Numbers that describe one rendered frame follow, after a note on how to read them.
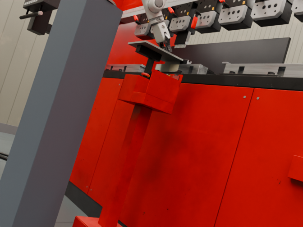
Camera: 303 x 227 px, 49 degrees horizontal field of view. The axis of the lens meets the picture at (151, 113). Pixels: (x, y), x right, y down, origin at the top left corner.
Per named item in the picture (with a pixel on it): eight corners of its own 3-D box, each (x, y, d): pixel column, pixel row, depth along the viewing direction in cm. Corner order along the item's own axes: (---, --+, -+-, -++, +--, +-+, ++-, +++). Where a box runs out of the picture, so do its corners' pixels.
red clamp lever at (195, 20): (189, 27, 174) (194, 10, 175) (195, 30, 177) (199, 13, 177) (191, 27, 173) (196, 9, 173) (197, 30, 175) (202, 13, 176)
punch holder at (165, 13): (149, 33, 213) (157, 9, 214) (159, 38, 218) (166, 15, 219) (162, 31, 201) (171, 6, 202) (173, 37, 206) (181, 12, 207)
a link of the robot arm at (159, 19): (165, 14, 178) (167, 19, 179) (158, 17, 186) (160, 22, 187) (152, 18, 175) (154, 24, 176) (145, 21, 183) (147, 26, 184)
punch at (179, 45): (172, 47, 194) (177, 32, 195) (175, 48, 195) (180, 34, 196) (183, 46, 186) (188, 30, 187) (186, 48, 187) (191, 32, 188)
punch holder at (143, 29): (133, 35, 229) (140, 13, 231) (143, 40, 234) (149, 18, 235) (144, 34, 217) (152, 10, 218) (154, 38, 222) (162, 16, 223)
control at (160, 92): (117, 99, 148) (129, 61, 150) (144, 109, 158) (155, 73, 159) (142, 103, 132) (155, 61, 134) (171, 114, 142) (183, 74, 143)
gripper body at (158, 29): (166, 17, 178) (173, 38, 180) (158, 21, 187) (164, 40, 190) (154, 21, 175) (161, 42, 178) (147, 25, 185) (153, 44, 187)
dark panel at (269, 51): (156, 94, 283) (171, 46, 286) (158, 94, 285) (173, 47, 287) (268, 108, 191) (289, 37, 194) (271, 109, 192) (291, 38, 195)
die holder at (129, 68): (103, 75, 253) (106, 64, 254) (109, 78, 256) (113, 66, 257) (137, 78, 212) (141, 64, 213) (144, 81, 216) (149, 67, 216)
